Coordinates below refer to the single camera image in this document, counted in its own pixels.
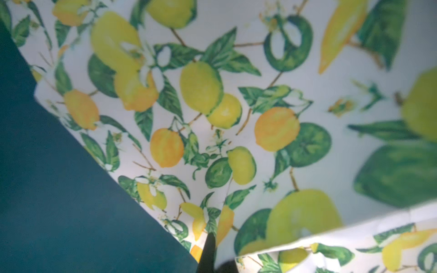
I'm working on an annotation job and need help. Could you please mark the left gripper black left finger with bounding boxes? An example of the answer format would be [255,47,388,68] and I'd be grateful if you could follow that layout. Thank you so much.
[196,233,216,273]

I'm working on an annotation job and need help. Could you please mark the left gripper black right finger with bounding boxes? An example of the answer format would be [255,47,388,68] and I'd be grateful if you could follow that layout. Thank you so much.
[216,260,239,273]

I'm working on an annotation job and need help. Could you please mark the green lemon print skirt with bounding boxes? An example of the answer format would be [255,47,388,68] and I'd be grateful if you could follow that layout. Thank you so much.
[1,1,437,273]

